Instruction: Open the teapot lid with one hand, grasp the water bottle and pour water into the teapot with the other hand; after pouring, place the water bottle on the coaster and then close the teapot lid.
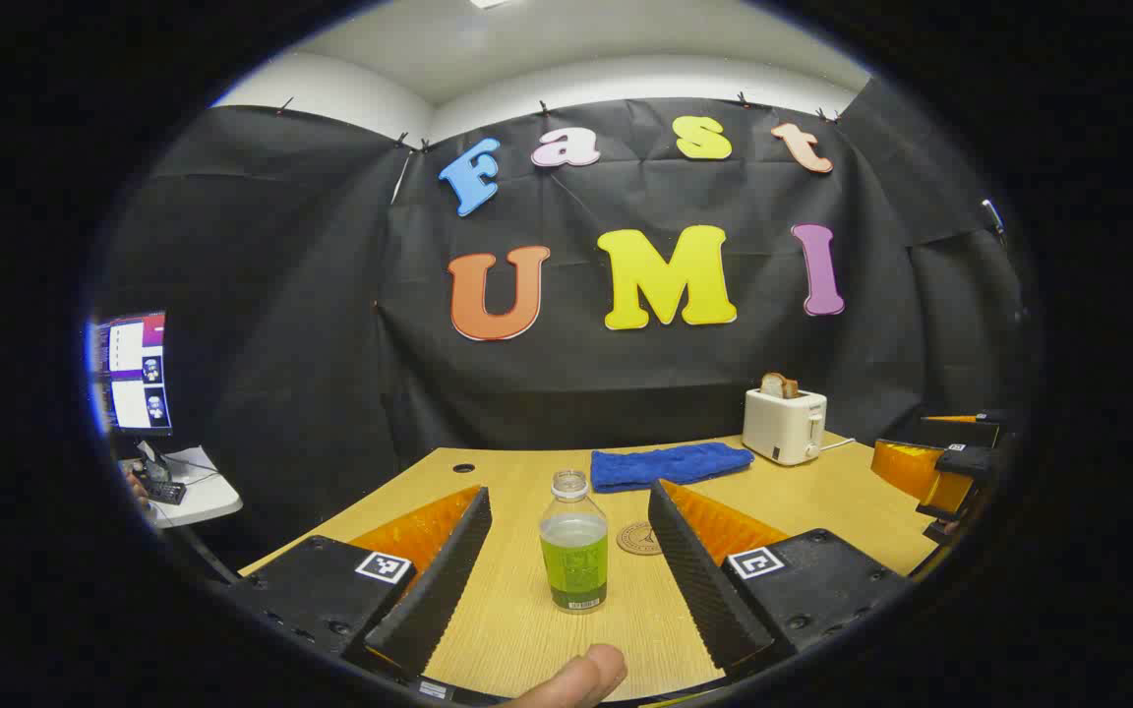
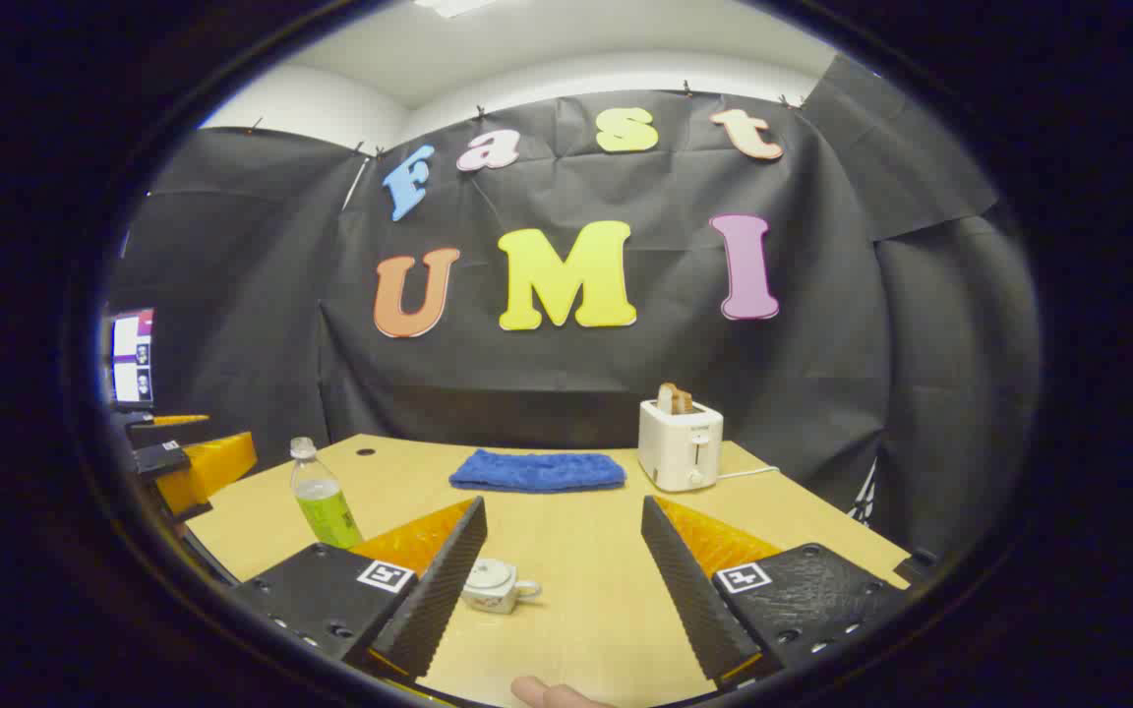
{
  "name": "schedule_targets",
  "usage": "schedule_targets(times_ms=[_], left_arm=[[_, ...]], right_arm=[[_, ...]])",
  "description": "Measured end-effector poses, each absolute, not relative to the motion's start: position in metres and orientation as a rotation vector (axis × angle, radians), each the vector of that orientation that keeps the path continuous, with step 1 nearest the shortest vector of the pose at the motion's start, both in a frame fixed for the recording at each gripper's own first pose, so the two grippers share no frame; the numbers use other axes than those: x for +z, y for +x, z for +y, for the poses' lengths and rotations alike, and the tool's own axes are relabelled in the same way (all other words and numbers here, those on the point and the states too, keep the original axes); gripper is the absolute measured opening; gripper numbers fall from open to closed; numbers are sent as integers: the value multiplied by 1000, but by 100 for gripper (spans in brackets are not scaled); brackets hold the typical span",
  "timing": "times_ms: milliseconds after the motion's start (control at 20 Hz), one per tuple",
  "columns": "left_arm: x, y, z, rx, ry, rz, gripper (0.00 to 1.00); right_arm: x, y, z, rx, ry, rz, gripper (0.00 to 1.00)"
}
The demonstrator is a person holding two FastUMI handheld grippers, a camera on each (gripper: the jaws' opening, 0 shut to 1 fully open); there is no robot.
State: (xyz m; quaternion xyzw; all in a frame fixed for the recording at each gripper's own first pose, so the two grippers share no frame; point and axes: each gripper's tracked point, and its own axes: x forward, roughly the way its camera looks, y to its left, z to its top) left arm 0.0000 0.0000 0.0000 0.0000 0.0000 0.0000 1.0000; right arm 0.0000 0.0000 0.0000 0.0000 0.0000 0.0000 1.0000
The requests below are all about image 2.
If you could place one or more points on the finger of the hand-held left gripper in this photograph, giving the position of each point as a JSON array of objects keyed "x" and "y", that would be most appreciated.
[
  {"x": 168, "y": 433},
  {"x": 212, "y": 467}
]

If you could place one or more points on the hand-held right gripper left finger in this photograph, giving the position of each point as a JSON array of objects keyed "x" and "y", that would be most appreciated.
[{"x": 439, "y": 590}]

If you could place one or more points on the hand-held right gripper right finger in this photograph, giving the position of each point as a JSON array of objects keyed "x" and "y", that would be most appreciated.
[{"x": 689, "y": 600}]

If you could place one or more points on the white teacup lid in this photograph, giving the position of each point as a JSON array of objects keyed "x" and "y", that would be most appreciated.
[{"x": 490, "y": 571}]

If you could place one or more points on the white teacup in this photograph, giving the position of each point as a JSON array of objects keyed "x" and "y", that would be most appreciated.
[{"x": 495, "y": 601}]

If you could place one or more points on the clear water bottle green label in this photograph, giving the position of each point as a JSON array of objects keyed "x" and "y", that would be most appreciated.
[{"x": 323, "y": 506}]

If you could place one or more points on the computer monitor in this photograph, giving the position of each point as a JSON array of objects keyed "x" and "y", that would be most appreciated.
[{"x": 132, "y": 359}]

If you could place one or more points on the white toaster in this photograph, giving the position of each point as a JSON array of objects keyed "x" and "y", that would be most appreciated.
[{"x": 677, "y": 447}]

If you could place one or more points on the blue folded towel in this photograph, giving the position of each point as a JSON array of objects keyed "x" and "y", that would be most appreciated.
[{"x": 537, "y": 470}]

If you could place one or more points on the brown toast slice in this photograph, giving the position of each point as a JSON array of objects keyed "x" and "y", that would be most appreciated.
[{"x": 684, "y": 401}]

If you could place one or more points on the pale toast slice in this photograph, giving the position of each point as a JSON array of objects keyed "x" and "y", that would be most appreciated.
[{"x": 666, "y": 397}]

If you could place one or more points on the black backdrop cloth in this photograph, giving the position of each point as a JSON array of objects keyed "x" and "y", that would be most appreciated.
[{"x": 547, "y": 383}]

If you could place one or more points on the ceiling light panel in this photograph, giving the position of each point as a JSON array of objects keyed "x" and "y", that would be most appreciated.
[{"x": 453, "y": 6}]

